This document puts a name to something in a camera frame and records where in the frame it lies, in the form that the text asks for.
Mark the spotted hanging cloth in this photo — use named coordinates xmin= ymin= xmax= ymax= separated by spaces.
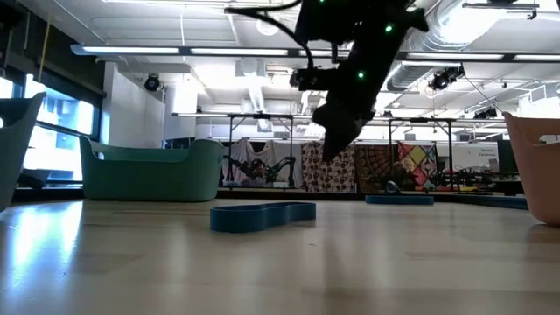
xmin=300 ymin=140 xmax=356 ymax=193

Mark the black aluminium table frame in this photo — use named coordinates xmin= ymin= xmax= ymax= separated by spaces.
xmin=12 ymin=185 xmax=529 ymax=211

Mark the colourful diamond hanging cloth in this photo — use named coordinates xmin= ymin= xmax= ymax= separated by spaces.
xmin=395 ymin=142 xmax=438 ymax=189

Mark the yellow cord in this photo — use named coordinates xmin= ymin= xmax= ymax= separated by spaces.
xmin=37 ymin=17 xmax=53 ymax=84

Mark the orange plastic basket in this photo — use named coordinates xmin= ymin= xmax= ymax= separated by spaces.
xmin=501 ymin=110 xmax=560 ymax=227

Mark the grey-blue plastic basket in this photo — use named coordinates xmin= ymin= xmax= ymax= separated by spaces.
xmin=0 ymin=91 xmax=47 ymax=212

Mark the black ceiling spotlight cluster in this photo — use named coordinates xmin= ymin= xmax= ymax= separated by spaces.
xmin=430 ymin=64 xmax=466 ymax=92

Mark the ceiling light rail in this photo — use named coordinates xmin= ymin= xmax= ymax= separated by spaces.
xmin=69 ymin=43 xmax=560 ymax=63

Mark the round white ceiling lamp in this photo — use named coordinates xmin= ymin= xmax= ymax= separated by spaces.
xmin=255 ymin=17 xmax=282 ymax=38

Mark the dark background desk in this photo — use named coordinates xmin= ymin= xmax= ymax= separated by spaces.
xmin=437 ymin=170 xmax=525 ymax=197

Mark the teal green plastic basket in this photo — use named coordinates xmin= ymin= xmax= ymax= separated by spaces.
xmin=79 ymin=136 xmax=226 ymax=203

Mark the bright window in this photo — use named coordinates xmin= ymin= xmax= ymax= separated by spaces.
xmin=0 ymin=76 xmax=95 ymax=182

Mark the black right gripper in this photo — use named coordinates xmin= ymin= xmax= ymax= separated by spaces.
xmin=311 ymin=89 xmax=378 ymax=164

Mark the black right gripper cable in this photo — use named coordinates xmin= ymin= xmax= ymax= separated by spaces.
xmin=224 ymin=0 xmax=317 ymax=71

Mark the silver ventilation duct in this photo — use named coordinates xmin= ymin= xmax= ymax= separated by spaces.
xmin=387 ymin=0 xmax=467 ymax=93

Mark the white hanging cloth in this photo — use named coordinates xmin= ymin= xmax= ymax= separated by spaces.
xmin=220 ymin=137 xmax=303 ymax=187

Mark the brown patterned hanging cloth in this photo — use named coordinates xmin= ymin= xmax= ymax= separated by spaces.
xmin=354 ymin=143 xmax=398 ymax=193

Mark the black metal rack frame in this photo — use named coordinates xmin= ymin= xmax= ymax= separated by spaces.
xmin=227 ymin=112 xmax=295 ymax=188
xmin=388 ymin=116 xmax=459 ymax=190

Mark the blue rubber band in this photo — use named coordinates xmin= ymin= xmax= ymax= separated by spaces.
xmin=365 ymin=194 xmax=435 ymax=207
xmin=209 ymin=200 xmax=318 ymax=234

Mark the black background monitor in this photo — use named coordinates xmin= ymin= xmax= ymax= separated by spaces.
xmin=497 ymin=139 xmax=518 ymax=173

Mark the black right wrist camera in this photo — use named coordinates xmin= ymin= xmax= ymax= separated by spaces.
xmin=290 ymin=67 xmax=339 ymax=92

